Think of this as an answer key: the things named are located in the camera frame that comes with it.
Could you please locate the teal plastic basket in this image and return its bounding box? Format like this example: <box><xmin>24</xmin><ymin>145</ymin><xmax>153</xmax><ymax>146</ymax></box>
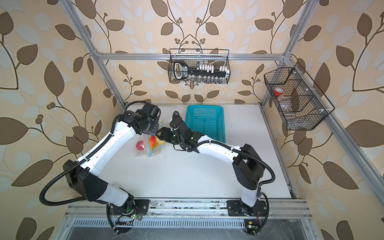
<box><xmin>185</xmin><ymin>105</ymin><xmax>226</xmax><ymax>143</ymax></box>

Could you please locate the back black wire basket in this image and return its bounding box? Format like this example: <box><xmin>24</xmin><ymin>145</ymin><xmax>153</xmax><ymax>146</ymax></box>
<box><xmin>168</xmin><ymin>48</ymin><xmax>231</xmax><ymax>85</ymax></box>

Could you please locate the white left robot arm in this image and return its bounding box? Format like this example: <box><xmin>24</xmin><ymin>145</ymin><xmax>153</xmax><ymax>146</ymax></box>
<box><xmin>39</xmin><ymin>101</ymin><xmax>161</xmax><ymax>207</ymax></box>

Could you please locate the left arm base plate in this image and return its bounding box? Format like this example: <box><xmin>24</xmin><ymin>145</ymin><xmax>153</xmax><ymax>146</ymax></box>
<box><xmin>107</xmin><ymin>199</ymin><xmax>150</xmax><ymax>217</ymax></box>

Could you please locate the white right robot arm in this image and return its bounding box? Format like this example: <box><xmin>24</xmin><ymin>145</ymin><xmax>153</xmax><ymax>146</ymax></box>
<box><xmin>156</xmin><ymin>111</ymin><xmax>276</xmax><ymax>216</ymax></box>

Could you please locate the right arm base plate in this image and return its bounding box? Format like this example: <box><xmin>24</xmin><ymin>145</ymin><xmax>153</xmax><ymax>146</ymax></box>
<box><xmin>227</xmin><ymin>200</ymin><xmax>268</xmax><ymax>217</ymax></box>

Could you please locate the yellow toy potato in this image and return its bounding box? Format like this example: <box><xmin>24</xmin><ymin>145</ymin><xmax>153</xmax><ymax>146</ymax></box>
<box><xmin>155</xmin><ymin>137</ymin><xmax>166</xmax><ymax>145</ymax></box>

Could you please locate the red toy tomato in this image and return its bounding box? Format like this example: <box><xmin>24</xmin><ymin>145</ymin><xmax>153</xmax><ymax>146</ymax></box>
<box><xmin>136</xmin><ymin>141</ymin><xmax>145</xmax><ymax>151</ymax></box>

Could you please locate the red capped clear bottle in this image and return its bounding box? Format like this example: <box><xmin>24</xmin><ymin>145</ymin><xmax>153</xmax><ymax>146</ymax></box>
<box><xmin>274</xmin><ymin>88</ymin><xmax>290</xmax><ymax>104</ymax></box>

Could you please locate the side black wire basket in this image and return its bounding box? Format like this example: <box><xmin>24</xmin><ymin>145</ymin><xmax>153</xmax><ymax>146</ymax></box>
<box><xmin>264</xmin><ymin>63</ymin><xmax>335</xmax><ymax>131</ymax></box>

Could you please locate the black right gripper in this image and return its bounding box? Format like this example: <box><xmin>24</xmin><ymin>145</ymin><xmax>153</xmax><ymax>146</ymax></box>
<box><xmin>156</xmin><ymin>127</ymin><xmax>185</xmax><ymax>145</ymax></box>

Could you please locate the clear zip top bag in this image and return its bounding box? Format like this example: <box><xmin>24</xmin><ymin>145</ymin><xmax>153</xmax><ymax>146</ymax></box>
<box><xmin>133</xmin><ymin>120</ymin><xmax>165</xmax><ymax>157</ymax></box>

